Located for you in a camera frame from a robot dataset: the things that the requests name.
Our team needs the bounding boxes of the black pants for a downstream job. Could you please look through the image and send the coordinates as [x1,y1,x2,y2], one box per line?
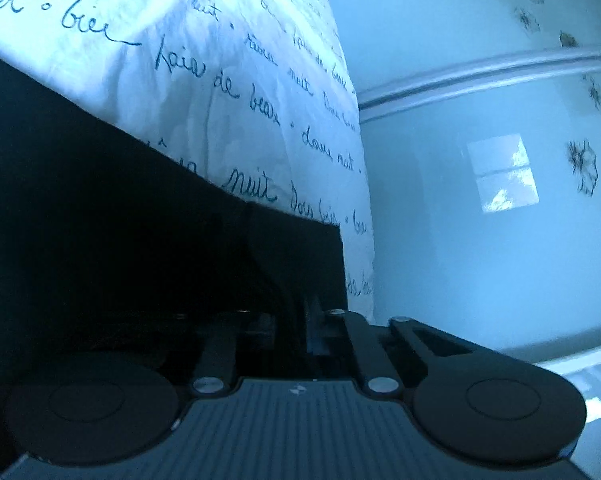
[0,60,346,474]

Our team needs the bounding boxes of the white bedsheet with blue script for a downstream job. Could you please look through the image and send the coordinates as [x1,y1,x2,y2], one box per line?
[0,0,374,318]

